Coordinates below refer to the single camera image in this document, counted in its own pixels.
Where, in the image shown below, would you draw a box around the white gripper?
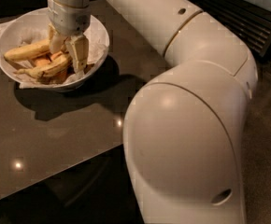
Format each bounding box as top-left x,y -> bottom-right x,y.
48,0 -> 91,74

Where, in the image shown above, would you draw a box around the yellow banana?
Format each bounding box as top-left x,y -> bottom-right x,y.
4,38 -> 50,62
15,53 -> 72,78

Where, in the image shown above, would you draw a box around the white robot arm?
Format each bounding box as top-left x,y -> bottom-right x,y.
48,0 -> 258,224

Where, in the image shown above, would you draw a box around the white paper bowl liner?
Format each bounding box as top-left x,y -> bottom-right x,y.
20,16 -> 109,92

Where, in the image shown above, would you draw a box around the white ceramic bowl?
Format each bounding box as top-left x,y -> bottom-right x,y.
0,7 -> 110,93

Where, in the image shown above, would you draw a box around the orange carrot pieces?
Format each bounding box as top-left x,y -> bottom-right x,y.
32,49 -> 94,85

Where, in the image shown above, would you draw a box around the black louvered vent cabinet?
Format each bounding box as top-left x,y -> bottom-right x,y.
189,0 -> 271,62

